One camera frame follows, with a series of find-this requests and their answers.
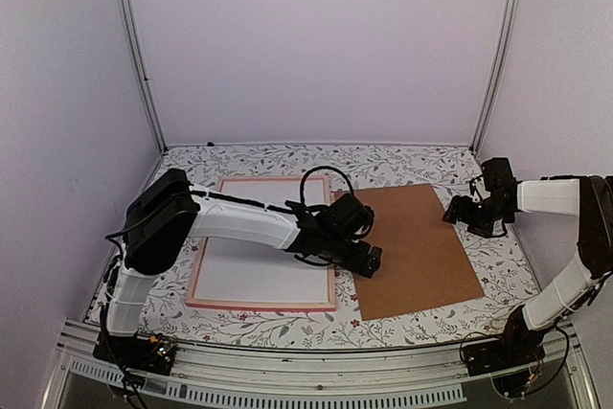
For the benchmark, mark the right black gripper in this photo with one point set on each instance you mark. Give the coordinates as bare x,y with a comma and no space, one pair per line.
454,211

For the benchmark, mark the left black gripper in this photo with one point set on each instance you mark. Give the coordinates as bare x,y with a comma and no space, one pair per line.
356,265

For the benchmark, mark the brown backing board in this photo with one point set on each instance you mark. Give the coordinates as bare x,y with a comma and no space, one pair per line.
423,263

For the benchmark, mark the pink wooden picture frame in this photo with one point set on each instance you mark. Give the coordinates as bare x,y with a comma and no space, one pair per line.
258,306

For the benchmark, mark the dark photo print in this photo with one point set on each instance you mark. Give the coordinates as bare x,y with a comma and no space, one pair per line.
258,279

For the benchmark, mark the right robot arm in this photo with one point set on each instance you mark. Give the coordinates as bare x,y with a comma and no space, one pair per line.
584,201

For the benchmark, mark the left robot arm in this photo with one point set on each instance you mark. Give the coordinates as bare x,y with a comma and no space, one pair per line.
173,209

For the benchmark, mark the front aluminium rail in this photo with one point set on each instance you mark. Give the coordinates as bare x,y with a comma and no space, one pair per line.
214,377

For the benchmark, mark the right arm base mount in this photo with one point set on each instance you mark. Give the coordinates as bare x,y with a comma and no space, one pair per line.
512,373

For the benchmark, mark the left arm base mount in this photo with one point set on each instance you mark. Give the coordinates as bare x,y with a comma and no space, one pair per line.
155,354

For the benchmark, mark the right aluminium post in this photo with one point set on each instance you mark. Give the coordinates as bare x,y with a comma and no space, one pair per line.
495,75

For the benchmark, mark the aluminium post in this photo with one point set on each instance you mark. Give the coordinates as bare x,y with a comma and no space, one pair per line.
495,75
141,73

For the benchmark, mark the left aluminium post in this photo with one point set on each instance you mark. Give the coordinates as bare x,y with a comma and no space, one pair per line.
141,73

